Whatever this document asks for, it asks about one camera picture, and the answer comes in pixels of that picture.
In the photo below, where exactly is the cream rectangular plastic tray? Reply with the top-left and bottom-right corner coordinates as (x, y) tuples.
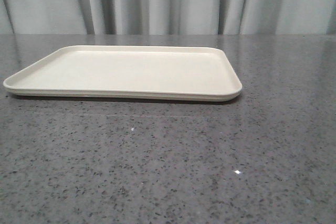
(3, 45), (243, 102)

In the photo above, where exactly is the grey pleated curtain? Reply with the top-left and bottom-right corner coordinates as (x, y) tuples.
(1, 0), (335, 35)

